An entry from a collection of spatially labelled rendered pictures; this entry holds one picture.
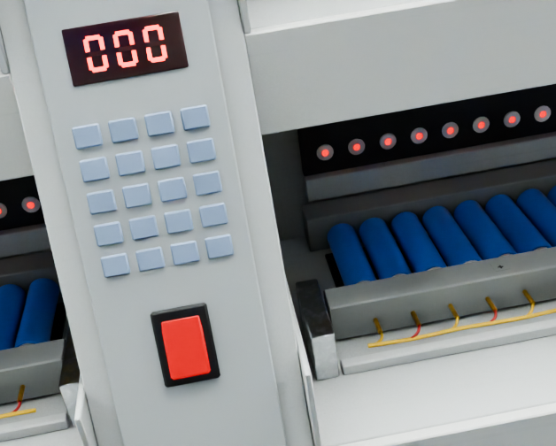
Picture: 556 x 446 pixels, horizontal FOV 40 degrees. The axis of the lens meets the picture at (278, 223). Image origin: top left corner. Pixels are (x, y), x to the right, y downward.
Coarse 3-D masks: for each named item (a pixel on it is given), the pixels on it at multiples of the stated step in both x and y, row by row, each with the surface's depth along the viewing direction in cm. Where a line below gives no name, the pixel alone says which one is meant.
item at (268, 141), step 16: (272, 144) 52; (288, 144) 52; (272, 160) 52; (288, 160) 52; (544, 160) 54; (272, 176) 52; (288, 176) 53; (272, 192) 53; (288, 192) 53; (304, 192) 53; (368, 192) 53; (288, 208) 53; (288, 224) 53; (16, 256) 52
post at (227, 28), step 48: (0, 0) 30; (240, 48) 31; (240, 96) 32; (48, 144) 31; (240, 144) 32; (48, 192) 32; (96, 336) 33; (288, 336) 34; (96, 384) 33; (288, 384) 34; (96, 432) 34; (288, 432) 34
